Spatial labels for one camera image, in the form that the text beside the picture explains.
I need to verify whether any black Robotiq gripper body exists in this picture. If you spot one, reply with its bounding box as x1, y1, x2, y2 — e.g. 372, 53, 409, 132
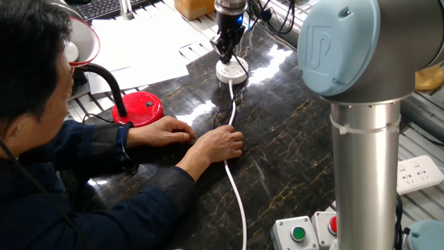
215, 10, 246, 40

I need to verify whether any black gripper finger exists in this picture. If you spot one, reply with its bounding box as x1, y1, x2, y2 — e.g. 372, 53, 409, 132
210, 34, 230, 65
228, 31, 246, 64

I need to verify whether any round white power socket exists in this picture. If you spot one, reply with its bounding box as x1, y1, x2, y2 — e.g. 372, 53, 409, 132
215, 55, 250, 85

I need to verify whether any white socket cable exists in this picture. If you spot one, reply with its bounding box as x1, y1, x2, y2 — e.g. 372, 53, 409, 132
221, 80, 248, 250

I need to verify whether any person's right forearm navy sleeve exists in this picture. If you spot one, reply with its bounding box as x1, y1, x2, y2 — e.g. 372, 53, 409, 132
145, 149, 209, 209

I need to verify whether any person's left forearm navy sleeve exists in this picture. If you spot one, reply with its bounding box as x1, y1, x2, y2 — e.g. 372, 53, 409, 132
79, 119, 135, 173

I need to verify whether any red gooseneck desk lamp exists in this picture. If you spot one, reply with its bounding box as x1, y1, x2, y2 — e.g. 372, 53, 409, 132
64, 16, 164, 128

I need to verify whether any white rectangular power strip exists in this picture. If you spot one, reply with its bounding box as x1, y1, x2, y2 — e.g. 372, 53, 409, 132
397, 155, 444, 195

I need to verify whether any person's right hand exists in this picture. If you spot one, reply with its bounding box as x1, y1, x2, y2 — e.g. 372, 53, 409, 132
192, 124, 245, 164

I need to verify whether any person's left hand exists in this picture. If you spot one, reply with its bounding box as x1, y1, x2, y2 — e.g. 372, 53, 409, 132
126, 115, 196, 149

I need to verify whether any small tan cardboard box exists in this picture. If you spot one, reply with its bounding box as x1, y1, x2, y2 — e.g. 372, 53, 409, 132
173, 0, 216, 21

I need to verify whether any white paper sheet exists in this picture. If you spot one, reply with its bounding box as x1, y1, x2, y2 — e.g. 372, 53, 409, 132
89, 12, 200, 72
85, 51, 191, 95

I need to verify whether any black marble slab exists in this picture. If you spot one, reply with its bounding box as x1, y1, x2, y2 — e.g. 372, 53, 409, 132
57, 24, 336, 250

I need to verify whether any black computer keyboard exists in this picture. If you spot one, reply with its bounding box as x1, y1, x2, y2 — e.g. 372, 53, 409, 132
74, 0, 153, 22

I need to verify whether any grey rounded object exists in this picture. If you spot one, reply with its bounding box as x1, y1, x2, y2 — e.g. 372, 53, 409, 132
51, 0, 84, 20

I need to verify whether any person's head black hair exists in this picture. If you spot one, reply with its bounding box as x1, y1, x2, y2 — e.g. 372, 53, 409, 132
0, 0, 74, 160

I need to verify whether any wooden round base stand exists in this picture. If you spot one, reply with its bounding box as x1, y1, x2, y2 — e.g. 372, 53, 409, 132
414, 64, 444, 92

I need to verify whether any grey box green button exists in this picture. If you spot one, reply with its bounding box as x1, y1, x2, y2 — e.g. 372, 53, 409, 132
270, 215, 320, 250

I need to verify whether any black gripper cable bundle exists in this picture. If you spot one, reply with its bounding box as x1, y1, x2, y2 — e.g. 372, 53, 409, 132
248, 0, 296, 35

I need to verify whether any silver metal post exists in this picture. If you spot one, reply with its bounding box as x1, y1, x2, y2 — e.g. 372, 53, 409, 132
119, 0, 135, 21

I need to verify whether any thin black neck cord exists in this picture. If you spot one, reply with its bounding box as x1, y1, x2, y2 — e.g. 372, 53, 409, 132
0, 138, 98, 250

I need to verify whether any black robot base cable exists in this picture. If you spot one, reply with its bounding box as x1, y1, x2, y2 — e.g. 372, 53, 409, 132
394, 194, 406, 250

